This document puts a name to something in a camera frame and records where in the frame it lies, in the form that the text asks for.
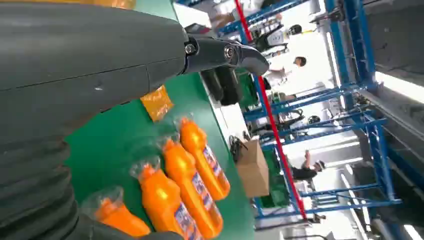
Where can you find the small yellow plastic sheet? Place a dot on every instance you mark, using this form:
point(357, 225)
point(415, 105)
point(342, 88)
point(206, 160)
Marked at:
point(157, 102)

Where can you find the black carrying case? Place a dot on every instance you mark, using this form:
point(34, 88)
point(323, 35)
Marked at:
point(230, 87)

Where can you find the green table mat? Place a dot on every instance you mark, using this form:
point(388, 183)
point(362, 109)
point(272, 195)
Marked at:
point(109, 149)

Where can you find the red pole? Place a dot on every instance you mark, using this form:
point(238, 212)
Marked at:
point(277, 132)

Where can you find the person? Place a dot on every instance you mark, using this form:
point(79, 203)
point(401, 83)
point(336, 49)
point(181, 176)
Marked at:
point(303, 173)
point(299, 61)

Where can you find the white table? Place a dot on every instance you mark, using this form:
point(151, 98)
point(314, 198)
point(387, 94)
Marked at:
point(232, 122)

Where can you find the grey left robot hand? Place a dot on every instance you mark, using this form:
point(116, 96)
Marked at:
point(82, 59)

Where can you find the cardboard box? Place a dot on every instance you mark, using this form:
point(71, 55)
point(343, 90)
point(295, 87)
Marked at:
point(253, 169)

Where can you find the green panel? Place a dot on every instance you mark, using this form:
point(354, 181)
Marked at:
point(275, 185)

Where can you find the blue steel gantry frame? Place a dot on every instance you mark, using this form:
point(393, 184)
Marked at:
point(379, 159)

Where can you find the black and white humanoid robot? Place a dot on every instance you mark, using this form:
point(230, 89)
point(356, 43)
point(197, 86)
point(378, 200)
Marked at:
point(294, 30)

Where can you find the orange drink bottle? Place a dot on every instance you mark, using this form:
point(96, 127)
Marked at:
point(205, 159)
point(159, 202)
point(188, 185)
point(122, 220)

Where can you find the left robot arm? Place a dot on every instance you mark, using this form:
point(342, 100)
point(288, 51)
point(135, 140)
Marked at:
point(33, 192)

